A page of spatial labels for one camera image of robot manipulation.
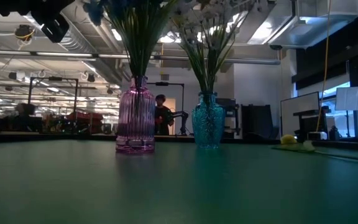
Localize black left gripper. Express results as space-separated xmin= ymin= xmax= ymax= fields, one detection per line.
xmin=0 ymin=0 xmax=75 ymax=44

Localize blue artificial flower bunch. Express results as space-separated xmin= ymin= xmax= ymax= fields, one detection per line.
xmin=84 ymin=0 xmax=145 ymax=91
xmin=126 ymin=0 xmax=178 ymax=91

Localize teal textured glass vase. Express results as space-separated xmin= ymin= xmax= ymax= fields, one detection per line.
xmin=191 ymin=91 xmax=226 ymax=149

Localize yellow artificial tulip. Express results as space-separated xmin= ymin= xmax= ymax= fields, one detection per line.
xmin=272 ymin=134 xmax=306 ymax=152

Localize purple ribbed glass vase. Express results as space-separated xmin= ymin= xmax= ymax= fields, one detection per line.
xmin=116 ymin=76 xmax=156 ymax=154

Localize black hanging ceiling device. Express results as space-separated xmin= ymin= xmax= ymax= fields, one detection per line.
xmin=14 ymin=24 xmax=36 ymax=42

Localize grey ceiling pipe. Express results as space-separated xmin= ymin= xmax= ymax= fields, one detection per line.
xmin=0 ymin=49 xmax=282 ymax=65

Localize person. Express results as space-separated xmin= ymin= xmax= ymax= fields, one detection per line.
xmin=154 ymin=94 xmax=175 ymax=136
xmin=14 ymin=102 xmax=42 ymax=133

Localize red storage bins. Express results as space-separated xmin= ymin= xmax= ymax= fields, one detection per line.
xmin=44 ymin=111 xmax=104 ymax=128

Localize black machine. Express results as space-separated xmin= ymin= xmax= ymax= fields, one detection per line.
xmin=215 ymin=98 xmax=241 ymax=139

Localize green table mat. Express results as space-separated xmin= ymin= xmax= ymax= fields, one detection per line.
xmin=0 ymin=139 xmax=358 ymax=224

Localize black cabinet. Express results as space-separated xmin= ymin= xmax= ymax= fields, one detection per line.
xmin=241 ymin=104 xmax=273 ymax=139

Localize whiteboard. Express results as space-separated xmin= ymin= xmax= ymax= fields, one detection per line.
xmin=280 ymin=91 xmax=321 ymax=138

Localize black desk with equipment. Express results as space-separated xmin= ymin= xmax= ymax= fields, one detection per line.
xmin=293 ymin=105 xmax=332 ymax=141

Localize small white box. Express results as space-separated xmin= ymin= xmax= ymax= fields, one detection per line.
xmin=308 ymin=131 xmax=328 ymax=141

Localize white sheet on stand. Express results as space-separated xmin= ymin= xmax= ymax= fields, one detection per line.
xmin=336 ymin=85 xmax=358 ymax=112

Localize ribbed silver round duct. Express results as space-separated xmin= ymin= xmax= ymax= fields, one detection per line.
xmin=57 ymin=2 xmax=130 ymax=85

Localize black rig frame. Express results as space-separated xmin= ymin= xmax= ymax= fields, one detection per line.
xmin=147 ymin=81 xmax=186 ymax=134
xmin=28 ymin=76 xmax=79 ymax=125

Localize silver rectangular ventilation duct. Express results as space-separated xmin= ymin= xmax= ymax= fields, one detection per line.
xmin=249 ymin=0 xmax=358 ymax=50

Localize yellow hanging cable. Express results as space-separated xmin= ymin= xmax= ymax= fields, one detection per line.
xmin=315 ymin=0 xmax=333 ymax=133

